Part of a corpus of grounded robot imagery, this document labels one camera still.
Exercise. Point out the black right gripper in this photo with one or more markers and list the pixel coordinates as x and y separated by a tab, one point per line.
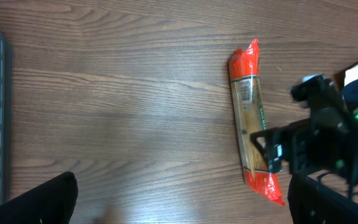
308	146

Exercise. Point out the orange pasta package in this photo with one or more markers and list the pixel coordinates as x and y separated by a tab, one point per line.
249	114

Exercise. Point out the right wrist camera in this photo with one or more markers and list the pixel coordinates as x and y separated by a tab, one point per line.
318	93

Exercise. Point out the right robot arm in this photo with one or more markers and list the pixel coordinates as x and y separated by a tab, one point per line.
349	94

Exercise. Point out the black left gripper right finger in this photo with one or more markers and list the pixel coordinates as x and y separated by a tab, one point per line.
311	202

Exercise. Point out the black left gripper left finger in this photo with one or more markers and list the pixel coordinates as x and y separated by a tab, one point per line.
51	202

